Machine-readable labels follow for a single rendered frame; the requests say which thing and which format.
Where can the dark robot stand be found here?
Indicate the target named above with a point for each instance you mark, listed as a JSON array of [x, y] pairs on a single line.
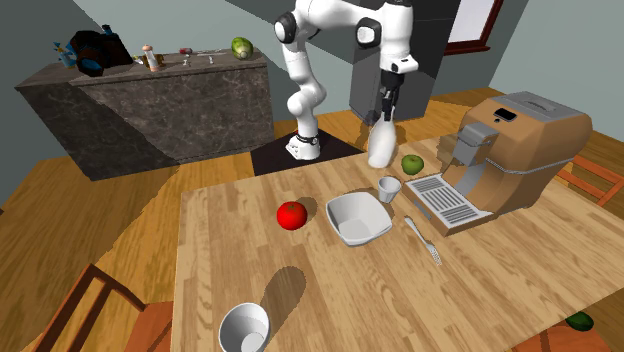
[[273, 158]]

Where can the silver fork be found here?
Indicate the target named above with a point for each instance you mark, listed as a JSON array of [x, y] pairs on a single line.
[[423, 240]]

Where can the light wooden table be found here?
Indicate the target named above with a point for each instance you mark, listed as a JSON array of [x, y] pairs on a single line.
[[487, 292]]

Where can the dark marble kitchen counter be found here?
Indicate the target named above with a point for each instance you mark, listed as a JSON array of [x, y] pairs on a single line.
[[161, 112]]

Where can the brown wooden chair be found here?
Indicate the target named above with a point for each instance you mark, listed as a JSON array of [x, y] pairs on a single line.
[[560, 342], [592, 181], [151, 326]]

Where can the green apple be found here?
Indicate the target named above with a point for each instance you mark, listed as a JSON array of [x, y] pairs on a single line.
[[412, 164]]

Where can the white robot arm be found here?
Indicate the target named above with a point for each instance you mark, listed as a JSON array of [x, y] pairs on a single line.
[[304, 105]]

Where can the white square bowl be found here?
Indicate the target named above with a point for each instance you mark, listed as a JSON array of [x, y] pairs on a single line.
[[360, 219]]

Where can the small white cup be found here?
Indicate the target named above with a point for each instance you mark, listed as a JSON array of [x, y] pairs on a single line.
[[388, 190]]

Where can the white round bowl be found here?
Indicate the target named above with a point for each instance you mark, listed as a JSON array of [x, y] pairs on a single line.
[[245, 329]]

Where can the brown coffee machine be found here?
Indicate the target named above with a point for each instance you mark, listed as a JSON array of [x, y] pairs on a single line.
[[524, 156]]

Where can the white bottle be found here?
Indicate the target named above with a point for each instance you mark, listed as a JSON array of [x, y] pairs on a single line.
[[380, 144]]

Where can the dark green avocado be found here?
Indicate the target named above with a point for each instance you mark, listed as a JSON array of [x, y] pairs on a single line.
[[579, 322]]

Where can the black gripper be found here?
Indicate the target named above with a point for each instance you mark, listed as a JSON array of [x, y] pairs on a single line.
[[391, 83]]

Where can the red tomato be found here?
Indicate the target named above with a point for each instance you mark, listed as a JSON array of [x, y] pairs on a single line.
[[292, 216]]

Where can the red framed window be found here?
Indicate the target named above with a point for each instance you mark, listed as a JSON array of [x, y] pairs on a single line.
[[472, 22]]

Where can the grey cabinet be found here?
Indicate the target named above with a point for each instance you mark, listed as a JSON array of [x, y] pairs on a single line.
[[424, 58]]

